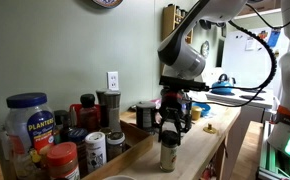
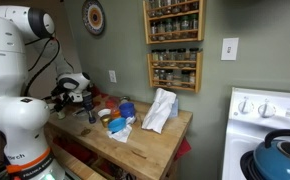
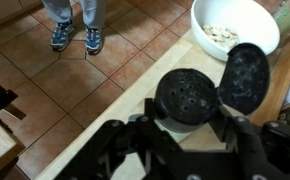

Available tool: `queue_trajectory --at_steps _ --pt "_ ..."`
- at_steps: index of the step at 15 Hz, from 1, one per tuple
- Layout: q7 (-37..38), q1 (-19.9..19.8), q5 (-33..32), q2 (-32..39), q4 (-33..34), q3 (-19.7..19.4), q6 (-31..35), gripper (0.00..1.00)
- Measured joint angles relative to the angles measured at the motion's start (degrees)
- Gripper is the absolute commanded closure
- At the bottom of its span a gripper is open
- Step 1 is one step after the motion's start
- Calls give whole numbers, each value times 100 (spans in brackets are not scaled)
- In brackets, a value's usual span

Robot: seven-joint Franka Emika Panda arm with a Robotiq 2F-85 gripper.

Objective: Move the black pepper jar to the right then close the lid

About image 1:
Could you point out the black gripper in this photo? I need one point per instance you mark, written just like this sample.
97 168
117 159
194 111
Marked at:
173 100

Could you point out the black pepper jar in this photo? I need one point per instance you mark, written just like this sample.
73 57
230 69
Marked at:
169 156

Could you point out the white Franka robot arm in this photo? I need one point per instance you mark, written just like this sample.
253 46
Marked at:
185 56

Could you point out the dark canister with white lid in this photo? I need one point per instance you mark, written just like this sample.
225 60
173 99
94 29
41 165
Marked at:
146 116

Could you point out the grey pepper grinder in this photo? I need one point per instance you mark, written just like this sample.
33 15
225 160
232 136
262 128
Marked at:
113 110
100 100

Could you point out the glass spice jar black lid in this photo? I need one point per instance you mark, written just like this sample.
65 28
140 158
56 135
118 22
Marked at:
115 146

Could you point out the dark blue lid jar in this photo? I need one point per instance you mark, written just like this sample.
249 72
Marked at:
77 135

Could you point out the dark jar with black lid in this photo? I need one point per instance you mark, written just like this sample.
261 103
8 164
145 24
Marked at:
61 118

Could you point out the red lid jar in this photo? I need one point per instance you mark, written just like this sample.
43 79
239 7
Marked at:
61 155

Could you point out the Planters peanut jar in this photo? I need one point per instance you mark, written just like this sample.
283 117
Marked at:
40 130

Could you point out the gold metal cup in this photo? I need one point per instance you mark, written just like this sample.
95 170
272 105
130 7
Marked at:
196 114

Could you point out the blue round plate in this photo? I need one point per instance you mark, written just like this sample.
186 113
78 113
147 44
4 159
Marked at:
205 108

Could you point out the gold round knob plate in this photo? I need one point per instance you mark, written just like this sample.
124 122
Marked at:
210 129

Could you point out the wooden tray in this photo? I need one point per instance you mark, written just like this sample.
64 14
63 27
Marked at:
138 146

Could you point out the blue kettle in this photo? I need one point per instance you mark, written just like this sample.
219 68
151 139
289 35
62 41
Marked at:
222 87

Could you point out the white bowl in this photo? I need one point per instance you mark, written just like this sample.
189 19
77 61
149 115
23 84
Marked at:
118 177

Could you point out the white spice shaker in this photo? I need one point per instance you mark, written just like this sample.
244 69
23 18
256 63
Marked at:
95 153

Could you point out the white stove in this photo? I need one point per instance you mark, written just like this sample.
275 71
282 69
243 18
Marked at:
251 98

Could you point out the red sauce bottle black cap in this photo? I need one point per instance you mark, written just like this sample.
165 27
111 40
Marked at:
88 116

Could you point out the white refrigerator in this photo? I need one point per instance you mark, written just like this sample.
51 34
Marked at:
241 63

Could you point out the red container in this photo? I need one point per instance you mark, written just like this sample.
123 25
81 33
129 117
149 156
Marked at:
74 111

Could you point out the white paper note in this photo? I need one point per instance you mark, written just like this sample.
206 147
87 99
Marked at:
250 44

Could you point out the blue paper note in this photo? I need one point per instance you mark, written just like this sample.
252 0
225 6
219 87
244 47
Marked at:
273 38

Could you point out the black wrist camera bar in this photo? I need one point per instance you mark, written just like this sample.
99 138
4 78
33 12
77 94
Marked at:
185 84

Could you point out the white wall outlet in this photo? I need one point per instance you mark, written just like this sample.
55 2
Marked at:
113 81

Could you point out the round wall clock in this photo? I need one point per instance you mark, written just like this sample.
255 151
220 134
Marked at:
205 49

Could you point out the wooden wall spice shelf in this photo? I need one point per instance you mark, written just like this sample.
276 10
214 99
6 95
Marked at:
168 20

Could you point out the aluminium robot stand frame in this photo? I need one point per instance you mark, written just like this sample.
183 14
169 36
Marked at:
275 163

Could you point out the decorative wall plate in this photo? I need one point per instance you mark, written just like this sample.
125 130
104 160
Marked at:
106 2

